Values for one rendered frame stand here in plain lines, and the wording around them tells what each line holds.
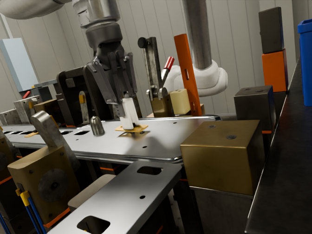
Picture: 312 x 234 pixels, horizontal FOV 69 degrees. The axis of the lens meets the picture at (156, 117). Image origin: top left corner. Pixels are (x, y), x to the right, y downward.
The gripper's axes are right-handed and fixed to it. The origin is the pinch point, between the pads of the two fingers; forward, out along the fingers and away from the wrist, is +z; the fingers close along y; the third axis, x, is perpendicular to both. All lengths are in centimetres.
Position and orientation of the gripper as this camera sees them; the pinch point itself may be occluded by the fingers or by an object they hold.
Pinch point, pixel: (127, 113)
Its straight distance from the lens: 54.8
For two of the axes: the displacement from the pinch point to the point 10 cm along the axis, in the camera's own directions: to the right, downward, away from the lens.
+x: 8.1, -0.4, -5.8
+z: 2.4, 9.3, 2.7
